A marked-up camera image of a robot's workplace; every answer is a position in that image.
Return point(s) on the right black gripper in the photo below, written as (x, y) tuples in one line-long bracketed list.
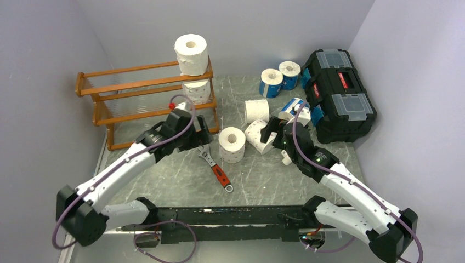
[(273, 125)]

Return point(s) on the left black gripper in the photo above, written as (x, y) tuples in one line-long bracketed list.
[(202, 137)]

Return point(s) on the dotted white roll front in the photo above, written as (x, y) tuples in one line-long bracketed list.
[(231, 144)]

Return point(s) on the dotted white roll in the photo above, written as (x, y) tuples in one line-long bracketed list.
[(253, 136), (231, 144), (197, 91)]

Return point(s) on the plain white paper roll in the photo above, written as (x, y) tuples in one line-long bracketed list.
[(192, 54)]

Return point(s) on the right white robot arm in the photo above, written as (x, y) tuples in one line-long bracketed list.
[(385, 228)]

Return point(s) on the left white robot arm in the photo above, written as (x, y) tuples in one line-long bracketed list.
[(84, 211)]

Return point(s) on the orange wooden shelf rack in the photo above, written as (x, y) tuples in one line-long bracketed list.
[(137, 95)]

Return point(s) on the dotted white roll lying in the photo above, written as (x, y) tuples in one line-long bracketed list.
[(253, 136)]

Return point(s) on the plain white roll lying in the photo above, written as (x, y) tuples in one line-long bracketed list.
[(255, 110)]

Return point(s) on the blue wrapped roll lying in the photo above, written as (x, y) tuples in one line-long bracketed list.
[(286, 112)]

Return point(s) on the blue wrapped roll back left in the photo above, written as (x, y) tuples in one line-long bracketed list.
[(270, 83)]

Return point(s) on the blue wrapped roll back right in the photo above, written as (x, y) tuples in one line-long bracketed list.
[(290, 71)]

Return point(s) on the black plastic toolbox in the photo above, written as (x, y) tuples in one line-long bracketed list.
[(340, 108)]

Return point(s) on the red handled adjustable wrench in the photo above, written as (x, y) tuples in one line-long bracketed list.
[(216, 169)]

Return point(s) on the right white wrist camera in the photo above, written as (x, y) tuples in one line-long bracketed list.
[(302, 114)]

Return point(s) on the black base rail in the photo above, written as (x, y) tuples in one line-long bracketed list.
[(244, 223)]

